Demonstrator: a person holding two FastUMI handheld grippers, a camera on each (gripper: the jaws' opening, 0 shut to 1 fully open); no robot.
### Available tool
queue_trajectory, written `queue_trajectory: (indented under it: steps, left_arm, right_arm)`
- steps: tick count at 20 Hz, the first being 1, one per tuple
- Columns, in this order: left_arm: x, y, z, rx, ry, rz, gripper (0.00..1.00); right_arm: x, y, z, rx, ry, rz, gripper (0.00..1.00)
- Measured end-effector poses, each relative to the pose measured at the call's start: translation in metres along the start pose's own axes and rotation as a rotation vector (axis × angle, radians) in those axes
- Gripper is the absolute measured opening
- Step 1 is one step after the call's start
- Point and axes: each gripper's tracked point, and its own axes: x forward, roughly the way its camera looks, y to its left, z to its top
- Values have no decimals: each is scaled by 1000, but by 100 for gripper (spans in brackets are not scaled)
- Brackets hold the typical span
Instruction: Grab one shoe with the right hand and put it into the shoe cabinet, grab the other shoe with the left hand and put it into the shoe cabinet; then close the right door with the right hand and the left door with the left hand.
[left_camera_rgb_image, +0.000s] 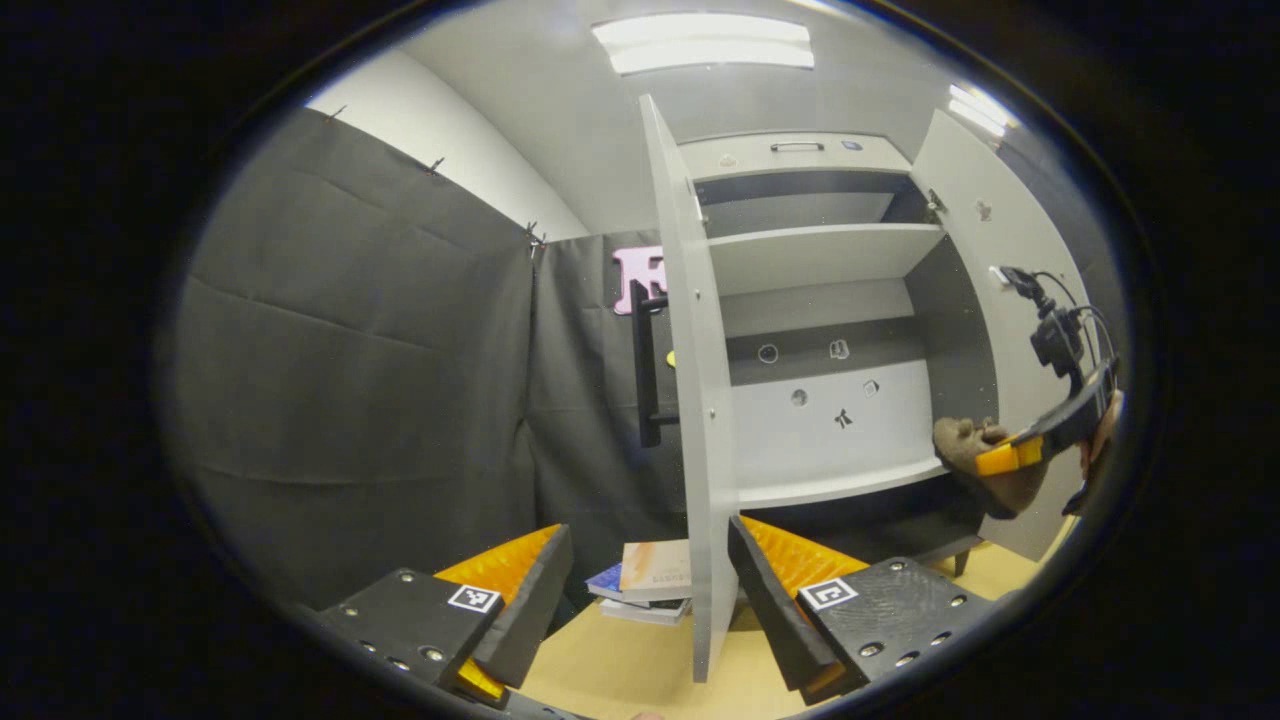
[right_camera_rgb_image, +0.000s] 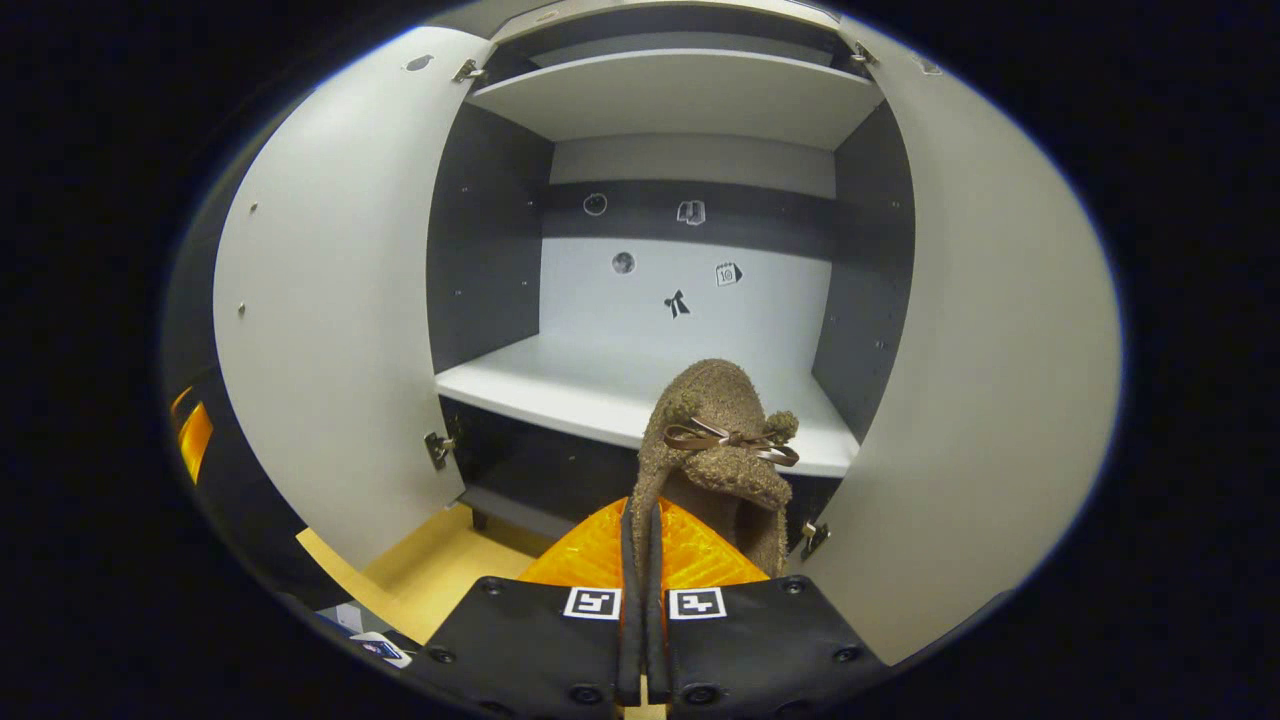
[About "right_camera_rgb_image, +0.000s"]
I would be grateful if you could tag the grey cabinet drawer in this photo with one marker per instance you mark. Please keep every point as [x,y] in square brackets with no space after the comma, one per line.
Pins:
[600,12]

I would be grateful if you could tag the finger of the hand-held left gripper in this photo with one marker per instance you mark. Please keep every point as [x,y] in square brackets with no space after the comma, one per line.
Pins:
[196,440]

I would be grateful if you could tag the grey shoe cabinet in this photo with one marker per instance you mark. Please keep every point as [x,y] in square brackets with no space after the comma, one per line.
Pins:
[680,100]

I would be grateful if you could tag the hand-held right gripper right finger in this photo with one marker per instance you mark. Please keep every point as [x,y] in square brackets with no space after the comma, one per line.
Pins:
[760,640]

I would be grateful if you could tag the brown fluffy shoe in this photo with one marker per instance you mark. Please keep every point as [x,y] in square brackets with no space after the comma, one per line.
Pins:
[710,400]

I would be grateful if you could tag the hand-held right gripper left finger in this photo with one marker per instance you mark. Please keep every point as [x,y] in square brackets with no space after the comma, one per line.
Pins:
[540,640]

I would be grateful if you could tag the white printed card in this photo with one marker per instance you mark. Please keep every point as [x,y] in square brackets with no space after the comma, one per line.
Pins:
[382,650]

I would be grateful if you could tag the grey shoe cabinet door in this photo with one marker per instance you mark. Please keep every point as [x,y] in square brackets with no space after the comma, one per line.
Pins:
[340,300]
[1000,350]

